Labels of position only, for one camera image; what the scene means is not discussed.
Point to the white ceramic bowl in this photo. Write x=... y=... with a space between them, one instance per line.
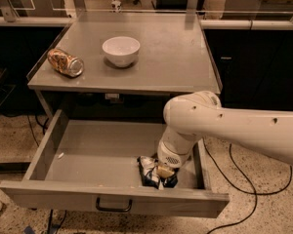
x=122 y=50

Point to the blue chip bag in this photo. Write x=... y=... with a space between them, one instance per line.
x=148 y=172

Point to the crushed soda can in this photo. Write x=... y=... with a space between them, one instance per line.
x=65 y=63

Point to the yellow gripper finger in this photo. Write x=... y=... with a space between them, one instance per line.
x=165 y=171

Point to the grey open drawer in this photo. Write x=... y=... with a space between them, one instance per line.
x=81 y=160

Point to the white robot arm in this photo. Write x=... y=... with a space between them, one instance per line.
x=191 y=117

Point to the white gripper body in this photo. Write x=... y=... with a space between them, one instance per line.
x=170 y=157

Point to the grey metal cabinet table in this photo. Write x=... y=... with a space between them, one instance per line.
x=173 y=58

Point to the white horizontal rail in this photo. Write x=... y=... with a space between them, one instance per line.
x=205 y=23

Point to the black drawer handle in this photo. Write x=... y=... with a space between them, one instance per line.
x=113 y=206

